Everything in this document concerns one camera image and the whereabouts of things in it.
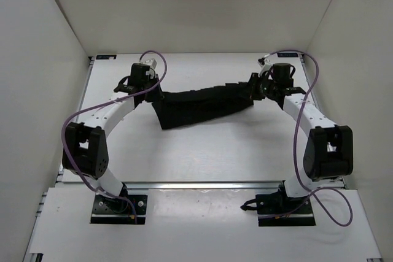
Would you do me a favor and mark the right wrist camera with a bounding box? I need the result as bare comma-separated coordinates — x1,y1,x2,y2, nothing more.
258,56,273,75

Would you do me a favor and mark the black pleated skirt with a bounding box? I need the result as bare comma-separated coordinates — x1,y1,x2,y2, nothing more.
152,82,254,130

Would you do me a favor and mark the blue table label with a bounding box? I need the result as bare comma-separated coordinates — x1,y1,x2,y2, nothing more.
277,52,298,58
95,55,117,60

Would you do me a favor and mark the right blue table label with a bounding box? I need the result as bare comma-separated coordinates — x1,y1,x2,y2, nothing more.
277,52,298,58

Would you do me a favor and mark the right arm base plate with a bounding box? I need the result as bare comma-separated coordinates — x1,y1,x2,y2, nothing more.
240,191,316,227

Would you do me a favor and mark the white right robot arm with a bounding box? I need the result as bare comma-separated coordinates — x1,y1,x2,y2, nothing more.
252,58,353,213

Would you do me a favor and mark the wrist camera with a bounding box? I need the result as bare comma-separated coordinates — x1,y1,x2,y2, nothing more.
142,58,157,70
258,56,273,75

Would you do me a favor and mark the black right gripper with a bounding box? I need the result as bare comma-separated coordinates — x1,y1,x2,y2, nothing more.
239,74,278,102

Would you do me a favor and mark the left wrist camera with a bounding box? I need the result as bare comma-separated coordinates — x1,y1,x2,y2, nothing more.
142,58,157,70

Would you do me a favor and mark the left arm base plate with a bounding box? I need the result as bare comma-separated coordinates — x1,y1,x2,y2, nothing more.
90,195,148,225

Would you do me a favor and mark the aluminium front rail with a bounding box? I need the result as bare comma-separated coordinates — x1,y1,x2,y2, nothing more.
126,182,282,190

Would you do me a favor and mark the left blue table label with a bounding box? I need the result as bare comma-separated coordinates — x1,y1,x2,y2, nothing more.
95,55,117,60

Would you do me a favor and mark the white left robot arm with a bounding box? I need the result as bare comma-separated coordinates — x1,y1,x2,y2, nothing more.
62,58,159,212

